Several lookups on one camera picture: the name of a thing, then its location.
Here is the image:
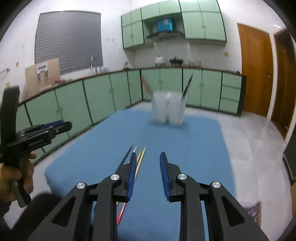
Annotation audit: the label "red-handled wooden chopstick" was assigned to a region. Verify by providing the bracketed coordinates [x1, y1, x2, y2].
[116, 145, 138, 226]

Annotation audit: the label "grey window shutter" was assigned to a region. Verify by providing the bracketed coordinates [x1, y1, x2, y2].
[34, 11, 103, 74]

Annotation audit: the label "green upper kitchen cabinets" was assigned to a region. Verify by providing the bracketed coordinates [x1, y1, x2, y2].
[121, 1, 227, 50]

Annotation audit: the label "brown chopstick in left cup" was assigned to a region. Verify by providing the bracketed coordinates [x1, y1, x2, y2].
[140, 77, 153, 95]

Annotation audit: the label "wooden closed door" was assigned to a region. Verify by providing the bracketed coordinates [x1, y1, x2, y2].
[238, 24, 273, 117]

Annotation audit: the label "blue box on shelf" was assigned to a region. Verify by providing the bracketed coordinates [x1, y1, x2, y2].
[157, 18, 174, 32]

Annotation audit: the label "green kitchen cabinets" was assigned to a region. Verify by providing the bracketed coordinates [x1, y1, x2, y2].
[121, 1, 227, 50]
[16, 68, 246, 158]

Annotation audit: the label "light wooden chopstick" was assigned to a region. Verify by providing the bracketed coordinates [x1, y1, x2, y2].
[134, 147, 146, 179]

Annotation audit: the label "person's left hand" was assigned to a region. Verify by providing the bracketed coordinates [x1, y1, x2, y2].
[1, 152, 37, 202]

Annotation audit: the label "black wok on stove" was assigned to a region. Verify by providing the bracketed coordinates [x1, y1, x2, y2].
[169, 57, 184, 67]

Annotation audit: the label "cardboard sheet on counter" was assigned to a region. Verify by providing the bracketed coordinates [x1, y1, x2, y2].
[25, 58, 60, 98]

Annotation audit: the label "blue table cloth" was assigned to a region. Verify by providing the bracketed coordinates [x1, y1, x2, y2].
[45, 109, 236, 240]

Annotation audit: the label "green lower kitchen cabinets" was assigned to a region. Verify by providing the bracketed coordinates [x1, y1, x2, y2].
[16, 68, 246, 158]

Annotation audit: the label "range hood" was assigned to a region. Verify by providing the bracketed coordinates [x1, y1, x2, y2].
[147, 31, 185, 42]

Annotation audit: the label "sink faucet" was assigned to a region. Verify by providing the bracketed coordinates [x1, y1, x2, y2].
[90, 56, 96, 69]

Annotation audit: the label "black glass cabinet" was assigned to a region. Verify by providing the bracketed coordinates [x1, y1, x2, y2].
[283, 136, 296, 185]

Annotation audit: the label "open wooden doorway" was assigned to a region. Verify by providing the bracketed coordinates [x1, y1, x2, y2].
[271, 29, 295, 138]

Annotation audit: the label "dark chopstick in right cup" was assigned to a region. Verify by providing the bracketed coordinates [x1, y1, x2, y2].
[182, 73, 194, 99]

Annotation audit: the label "white pot on stove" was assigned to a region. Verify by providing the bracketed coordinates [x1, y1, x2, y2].
[154, 56, 166, 67]

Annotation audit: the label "white double utensil holder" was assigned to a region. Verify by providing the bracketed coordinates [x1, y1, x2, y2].
[152, 91, 187, 126]

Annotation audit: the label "patterned floor mat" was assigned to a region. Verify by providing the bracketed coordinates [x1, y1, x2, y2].
[242, 201, 262, 227]

